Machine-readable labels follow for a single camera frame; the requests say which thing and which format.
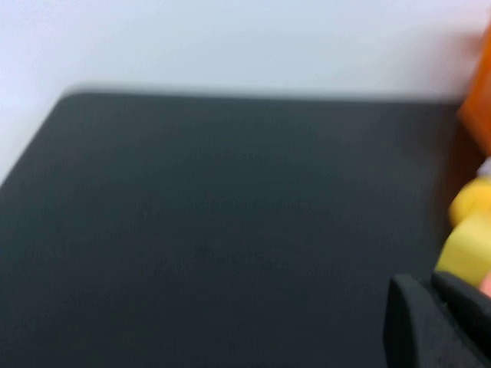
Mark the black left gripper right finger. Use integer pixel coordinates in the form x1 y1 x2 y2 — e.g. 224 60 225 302
431 270 491 368

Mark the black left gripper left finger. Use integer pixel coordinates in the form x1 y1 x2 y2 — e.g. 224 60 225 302
383 274 483 368

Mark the orange plastic cutlery holder crate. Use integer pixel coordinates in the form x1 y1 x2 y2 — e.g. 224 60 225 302
458 30 491 158

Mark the yellow foam cube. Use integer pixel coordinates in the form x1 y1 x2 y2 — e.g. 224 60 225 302
437 216 491 287

